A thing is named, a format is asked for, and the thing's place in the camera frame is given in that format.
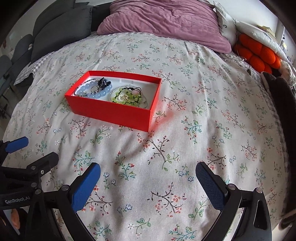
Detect white printed pillow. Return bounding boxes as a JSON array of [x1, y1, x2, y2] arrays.
[[213, 1, 238, 44]]

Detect thin beaded necklace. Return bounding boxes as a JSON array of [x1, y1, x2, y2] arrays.
[[77, 78, 102, 98]]

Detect dark brown blanket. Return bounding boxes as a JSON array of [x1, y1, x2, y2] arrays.
[[261, 72, 296, 227]]

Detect grey chair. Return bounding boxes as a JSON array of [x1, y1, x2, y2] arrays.
[[0, 34, 34, 77]]

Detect blue bead bracelet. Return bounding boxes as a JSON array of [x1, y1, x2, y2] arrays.
[[75, 83, 114, 100]]

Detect orange plush cushion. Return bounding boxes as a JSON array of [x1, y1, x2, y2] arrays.
[[233, 34, 282, 71]]

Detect black bead bracelet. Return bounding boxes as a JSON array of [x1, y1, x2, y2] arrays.
[[97, 78, 110, 89]]

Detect red jewelry box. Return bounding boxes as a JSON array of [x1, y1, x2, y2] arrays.
[[64, 71, 162, 132]]

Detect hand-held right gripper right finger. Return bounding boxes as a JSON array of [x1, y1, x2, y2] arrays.
[[195, 161, 273, 241]]

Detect pink pillow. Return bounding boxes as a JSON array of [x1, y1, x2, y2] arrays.
[[97, 0, 232, 53]]

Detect grey sofa cushion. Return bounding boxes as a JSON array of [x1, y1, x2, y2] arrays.
[[30, 5, 93, 63]]

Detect floral bedsheet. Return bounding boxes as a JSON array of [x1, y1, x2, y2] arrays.
[[2, 31, 289, 241]]

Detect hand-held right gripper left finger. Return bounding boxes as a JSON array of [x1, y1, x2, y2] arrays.
[[25, 162, 101, 241]]

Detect green bead bracelet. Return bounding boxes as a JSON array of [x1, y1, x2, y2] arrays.
[[110, 86, 142, 106]]

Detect white padded quilt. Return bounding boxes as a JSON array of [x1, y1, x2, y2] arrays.
[[236, 21, 292, 67]]

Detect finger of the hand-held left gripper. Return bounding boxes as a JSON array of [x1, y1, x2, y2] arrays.
[[0, 136, 29, 161], [0, 151, 60, 179]]

